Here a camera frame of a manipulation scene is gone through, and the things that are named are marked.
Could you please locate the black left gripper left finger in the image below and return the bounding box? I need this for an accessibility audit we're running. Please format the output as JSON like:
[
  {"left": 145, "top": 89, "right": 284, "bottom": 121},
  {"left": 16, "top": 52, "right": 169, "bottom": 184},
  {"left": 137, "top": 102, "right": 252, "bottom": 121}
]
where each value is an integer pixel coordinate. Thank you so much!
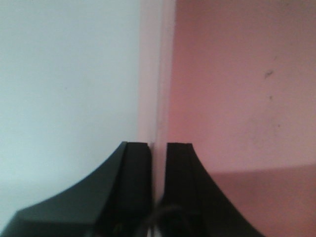
[{"left": 4, "top": 142, "right": 152, "bottom": 237}]

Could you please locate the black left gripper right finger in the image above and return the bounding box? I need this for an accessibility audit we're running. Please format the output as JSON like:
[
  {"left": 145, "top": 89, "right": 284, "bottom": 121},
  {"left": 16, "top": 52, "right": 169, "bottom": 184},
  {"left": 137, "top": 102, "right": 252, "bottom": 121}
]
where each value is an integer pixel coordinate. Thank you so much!
[{"left": 159, "top": 143, "right": 262, "bottom": 237}]

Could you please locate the pink plastic box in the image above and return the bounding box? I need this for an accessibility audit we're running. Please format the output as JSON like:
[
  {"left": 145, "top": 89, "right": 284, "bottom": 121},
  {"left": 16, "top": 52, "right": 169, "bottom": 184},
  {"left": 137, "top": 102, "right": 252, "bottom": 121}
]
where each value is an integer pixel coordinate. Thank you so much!
[{"left": 138, "top": 0, "right": 316, "bottom": 237}]

